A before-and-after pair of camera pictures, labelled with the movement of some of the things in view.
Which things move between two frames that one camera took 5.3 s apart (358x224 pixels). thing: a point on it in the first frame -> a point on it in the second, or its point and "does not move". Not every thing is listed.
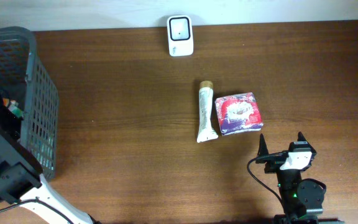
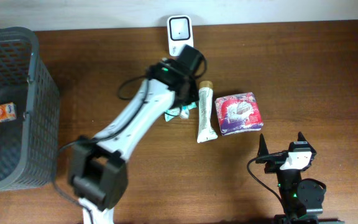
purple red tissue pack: [238, 113] does not move
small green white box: [15, 109] -> [184, 110]
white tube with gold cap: [206, 132] does not move
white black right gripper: [273, 165] does not move
